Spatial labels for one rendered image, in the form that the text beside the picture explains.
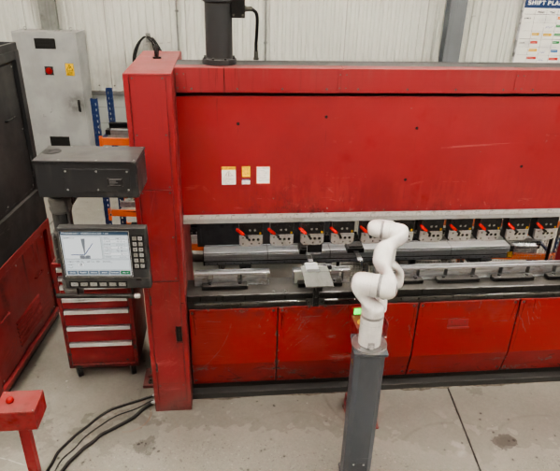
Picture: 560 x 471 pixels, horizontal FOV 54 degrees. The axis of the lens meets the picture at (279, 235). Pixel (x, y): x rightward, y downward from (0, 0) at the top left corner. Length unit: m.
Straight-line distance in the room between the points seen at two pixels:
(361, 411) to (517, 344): 1.61
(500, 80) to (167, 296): 2.39
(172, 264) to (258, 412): 1.29
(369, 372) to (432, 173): 1.34
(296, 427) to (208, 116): 2.14
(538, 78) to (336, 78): 1.21
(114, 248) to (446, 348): 2.46
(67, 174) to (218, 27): 1.15
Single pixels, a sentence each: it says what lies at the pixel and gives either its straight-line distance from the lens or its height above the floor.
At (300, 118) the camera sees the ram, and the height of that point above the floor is 2.01.
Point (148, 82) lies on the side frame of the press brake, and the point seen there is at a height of 2.25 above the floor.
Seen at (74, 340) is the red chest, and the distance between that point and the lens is 4.29.
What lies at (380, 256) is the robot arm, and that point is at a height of 1.47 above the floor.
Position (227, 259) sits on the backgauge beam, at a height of 0.93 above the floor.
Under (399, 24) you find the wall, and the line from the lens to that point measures 7.52.
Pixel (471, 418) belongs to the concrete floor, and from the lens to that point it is 4.29.
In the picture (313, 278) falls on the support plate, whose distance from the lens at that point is 3.59.
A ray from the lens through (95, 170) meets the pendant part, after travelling 2.85.
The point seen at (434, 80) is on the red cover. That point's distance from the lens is 3.45.
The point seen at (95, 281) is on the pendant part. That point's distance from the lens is 3.10.
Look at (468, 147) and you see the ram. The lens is 3.67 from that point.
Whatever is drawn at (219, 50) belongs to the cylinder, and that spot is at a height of 2.38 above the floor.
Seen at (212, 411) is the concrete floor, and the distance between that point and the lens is 4.08.
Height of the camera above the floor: 2.81
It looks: 26 degrees down
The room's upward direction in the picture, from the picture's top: 1 degrees clockwise
